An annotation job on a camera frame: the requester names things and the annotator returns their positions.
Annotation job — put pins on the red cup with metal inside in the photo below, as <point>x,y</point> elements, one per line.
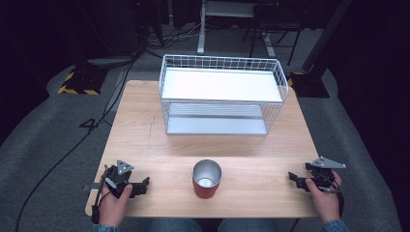
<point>206,179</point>

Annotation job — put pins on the black yellow striped stand base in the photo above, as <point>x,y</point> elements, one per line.
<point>82,82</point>
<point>309,85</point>

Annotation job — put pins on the black chair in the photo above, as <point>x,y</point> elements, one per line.
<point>277,22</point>

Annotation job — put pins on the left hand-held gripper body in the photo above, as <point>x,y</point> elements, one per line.
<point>120,176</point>

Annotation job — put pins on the white desk frame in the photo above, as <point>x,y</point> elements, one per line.
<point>206,19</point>

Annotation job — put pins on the black slanted stand pole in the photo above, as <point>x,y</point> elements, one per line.
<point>325,35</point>

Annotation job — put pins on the person's right hand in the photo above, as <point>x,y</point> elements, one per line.
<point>325,203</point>

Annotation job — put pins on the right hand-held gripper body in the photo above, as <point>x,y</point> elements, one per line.
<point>322,175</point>

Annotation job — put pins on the person's left hand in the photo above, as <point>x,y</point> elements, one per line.
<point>112,208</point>

